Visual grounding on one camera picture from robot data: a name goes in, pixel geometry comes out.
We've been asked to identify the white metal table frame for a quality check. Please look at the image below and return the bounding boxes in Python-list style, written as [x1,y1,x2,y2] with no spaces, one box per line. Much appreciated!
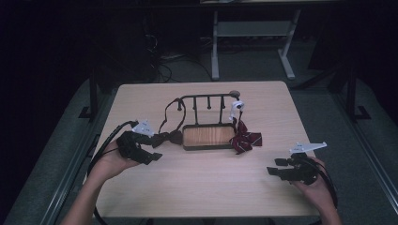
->
[210,8,302,82]

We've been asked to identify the hand-held gripper black cable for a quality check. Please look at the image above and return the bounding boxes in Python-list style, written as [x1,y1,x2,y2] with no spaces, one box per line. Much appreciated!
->
[87,120,139,225]
[299,154,340,211]

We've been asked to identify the black rack with wooden tray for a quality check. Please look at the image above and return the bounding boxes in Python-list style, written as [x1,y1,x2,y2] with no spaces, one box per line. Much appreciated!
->
[176,89,242,152]

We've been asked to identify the tangle of black floor cables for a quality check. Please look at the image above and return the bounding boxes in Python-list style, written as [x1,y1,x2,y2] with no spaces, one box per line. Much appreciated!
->
[143,18,214,84]

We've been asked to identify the dark bow tie with strap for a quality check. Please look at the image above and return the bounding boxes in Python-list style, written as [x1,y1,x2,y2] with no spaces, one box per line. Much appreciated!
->
[152,97,188,149]

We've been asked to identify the metal floor rail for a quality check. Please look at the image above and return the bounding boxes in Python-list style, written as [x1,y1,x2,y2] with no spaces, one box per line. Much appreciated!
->
[38,90,117,225]
[330,92,398,201]

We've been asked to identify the red striped bow tie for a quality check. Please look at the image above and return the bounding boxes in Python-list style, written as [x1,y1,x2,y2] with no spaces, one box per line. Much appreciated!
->
[228,99,263,156]

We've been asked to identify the person's left hand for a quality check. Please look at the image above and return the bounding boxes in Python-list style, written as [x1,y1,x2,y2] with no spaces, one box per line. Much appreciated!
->
[90,146,139,186]

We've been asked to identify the black metal stand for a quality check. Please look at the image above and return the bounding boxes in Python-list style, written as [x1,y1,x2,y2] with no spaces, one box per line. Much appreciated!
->
[344,67,373,122]
[78,69,100,120]

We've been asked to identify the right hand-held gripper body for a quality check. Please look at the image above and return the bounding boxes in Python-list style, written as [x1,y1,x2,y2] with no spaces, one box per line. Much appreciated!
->
[286,142,329,187]

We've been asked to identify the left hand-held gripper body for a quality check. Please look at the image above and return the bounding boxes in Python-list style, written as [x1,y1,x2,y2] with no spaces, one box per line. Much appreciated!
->
[115,119,156,164]

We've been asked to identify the left hand-held gripper black cable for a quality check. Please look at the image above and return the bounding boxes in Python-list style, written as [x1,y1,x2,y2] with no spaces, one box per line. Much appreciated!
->
[87,120,139,225]

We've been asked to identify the right hand-held gripper black cable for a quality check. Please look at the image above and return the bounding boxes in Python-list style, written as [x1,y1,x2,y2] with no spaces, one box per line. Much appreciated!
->
[299,154,340,211]

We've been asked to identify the person's right hand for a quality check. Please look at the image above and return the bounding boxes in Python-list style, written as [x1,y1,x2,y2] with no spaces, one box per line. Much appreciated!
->
[292,157,338,214]

